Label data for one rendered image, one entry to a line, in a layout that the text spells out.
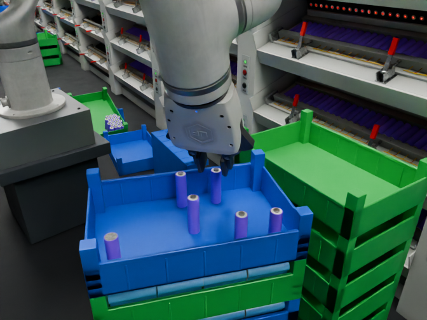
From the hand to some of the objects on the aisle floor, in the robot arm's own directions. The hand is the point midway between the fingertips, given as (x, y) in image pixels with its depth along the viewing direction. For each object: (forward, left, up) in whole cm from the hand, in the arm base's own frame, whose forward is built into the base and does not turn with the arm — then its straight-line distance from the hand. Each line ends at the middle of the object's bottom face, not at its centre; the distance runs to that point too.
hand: (213, 160), depth 59 cm
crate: (+25, +63, -51) cm, 85 cm away
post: (+57, +191, -52) cm, 206 cm away
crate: (+22, +100, -51) cm, 115 cm away
